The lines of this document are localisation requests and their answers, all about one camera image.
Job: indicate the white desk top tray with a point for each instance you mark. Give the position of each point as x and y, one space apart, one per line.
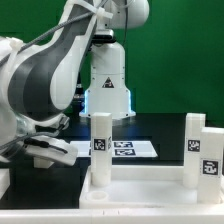
144 187

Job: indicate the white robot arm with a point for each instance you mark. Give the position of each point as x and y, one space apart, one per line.
38 83

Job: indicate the marker tag sheet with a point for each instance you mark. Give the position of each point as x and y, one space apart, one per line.
121 149

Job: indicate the white block left edge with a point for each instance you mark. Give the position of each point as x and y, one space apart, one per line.
4 181

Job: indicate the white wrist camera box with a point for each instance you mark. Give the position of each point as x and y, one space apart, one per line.
51 149

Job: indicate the white front rail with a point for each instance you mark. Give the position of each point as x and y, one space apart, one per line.
103 217

